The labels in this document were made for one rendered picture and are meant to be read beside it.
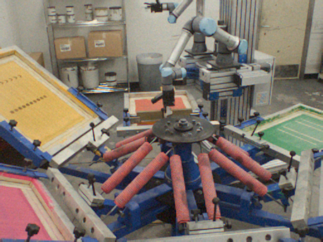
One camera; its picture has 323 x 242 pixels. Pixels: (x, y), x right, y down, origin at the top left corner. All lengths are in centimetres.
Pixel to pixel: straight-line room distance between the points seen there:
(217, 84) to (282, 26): 394
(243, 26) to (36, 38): 397
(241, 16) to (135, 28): 319
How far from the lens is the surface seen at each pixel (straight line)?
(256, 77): 297
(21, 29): 629
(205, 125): 167
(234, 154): 167
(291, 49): 690
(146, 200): 165
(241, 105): 338
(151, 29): 608
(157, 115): 249
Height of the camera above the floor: 201
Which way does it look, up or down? 24 degrees down
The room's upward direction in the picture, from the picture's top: 1 degrees counter-clockwise
